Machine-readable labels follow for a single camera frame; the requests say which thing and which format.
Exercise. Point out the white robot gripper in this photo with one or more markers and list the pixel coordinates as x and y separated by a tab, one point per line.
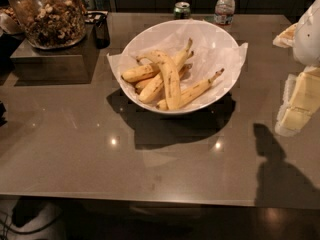
307	37

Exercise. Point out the curved yellow banana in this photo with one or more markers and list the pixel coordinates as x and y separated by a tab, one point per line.
169	75

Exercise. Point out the small hidden yellow banana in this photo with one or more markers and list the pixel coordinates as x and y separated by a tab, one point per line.
142	84

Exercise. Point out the right long yellow banana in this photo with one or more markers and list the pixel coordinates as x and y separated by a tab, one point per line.
197	89

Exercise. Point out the white bowl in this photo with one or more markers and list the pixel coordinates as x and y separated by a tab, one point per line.
179	66

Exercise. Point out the middle yellow banana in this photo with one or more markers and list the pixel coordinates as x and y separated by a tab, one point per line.
153	88

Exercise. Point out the left short yellow banana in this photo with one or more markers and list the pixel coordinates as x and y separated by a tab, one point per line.
140	72

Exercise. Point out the white paper liner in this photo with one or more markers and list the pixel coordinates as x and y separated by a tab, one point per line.
214	49

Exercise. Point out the clear plastic water bottle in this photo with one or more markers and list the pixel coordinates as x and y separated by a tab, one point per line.
224	12

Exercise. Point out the green soda can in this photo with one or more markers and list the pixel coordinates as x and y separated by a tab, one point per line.
182	10

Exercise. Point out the black scoop beside jar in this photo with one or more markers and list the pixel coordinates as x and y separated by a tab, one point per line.
100	28

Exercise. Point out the glass jar of nuts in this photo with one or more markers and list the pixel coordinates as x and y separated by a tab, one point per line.
50	24

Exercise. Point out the dark square pedestal block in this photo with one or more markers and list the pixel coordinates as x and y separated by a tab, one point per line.
73	65

